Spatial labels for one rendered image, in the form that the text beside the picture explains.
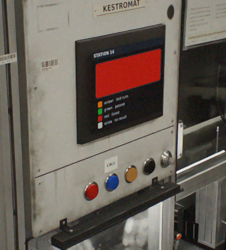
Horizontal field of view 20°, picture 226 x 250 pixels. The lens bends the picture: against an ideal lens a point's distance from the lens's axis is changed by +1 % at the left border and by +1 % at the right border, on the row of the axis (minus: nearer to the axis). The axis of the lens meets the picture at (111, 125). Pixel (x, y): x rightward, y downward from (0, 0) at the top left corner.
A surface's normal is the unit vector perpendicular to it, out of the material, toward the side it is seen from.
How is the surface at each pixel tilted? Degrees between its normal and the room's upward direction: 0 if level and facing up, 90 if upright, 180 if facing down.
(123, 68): 90
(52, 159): 90
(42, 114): 90
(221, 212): 90
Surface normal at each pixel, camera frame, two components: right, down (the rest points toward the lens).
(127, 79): 0.73, 0.22
